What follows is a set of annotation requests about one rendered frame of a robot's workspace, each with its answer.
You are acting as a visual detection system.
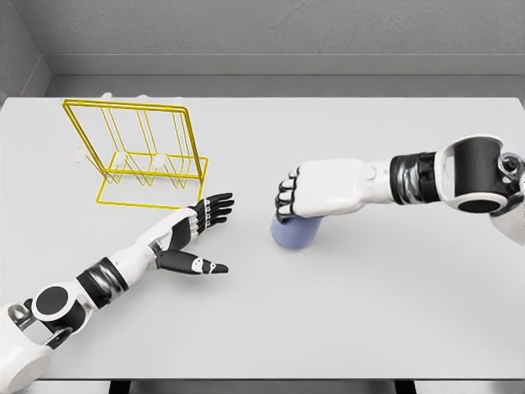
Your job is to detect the blue cup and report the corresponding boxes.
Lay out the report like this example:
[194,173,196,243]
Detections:
[269,213,324,251]

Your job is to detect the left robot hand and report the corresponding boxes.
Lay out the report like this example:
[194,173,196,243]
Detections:
[148,191,235,275]

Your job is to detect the yellow wire cup holder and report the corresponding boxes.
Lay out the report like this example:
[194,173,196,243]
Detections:
[62,92,209,211]

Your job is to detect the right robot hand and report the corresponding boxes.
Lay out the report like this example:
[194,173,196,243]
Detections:
[275,158,377,225]

